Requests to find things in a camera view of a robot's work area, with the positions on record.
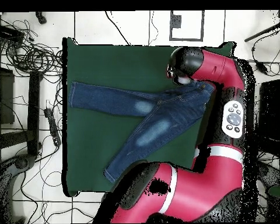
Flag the dark green table cloth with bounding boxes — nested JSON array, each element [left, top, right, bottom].
[[61, 37, 236, 198]]

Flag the grey square frame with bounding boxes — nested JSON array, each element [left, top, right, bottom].
[[169, 10, 205, 42]]

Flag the black cable tangle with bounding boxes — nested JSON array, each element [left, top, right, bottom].
[[0, 13, 64, 78]]

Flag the black power adapter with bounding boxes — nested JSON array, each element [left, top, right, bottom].
[[254, 61, 268, 75]]

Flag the black flat box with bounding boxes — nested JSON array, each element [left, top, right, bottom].
[[0, 23, 26, 40]]

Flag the black stand bar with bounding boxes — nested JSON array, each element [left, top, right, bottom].
[[26, 70, 43, 156]]

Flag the grey wheeled stand leg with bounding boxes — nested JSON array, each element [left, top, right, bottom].
[[0, 153, 37, 223], [256, 160, 280, 187]]

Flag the black power strip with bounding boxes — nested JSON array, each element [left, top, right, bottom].
[[43, 107, 62, 147]]

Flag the dark square case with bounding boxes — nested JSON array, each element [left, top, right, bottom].
[[257, 78, 280, 141], [0, 66, 15, 125]]

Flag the black tripod leg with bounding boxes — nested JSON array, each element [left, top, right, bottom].
[[244, 22, 280, 43]]

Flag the blue denim jeans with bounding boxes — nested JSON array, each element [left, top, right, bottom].
[[68, 80, 216, 183]]

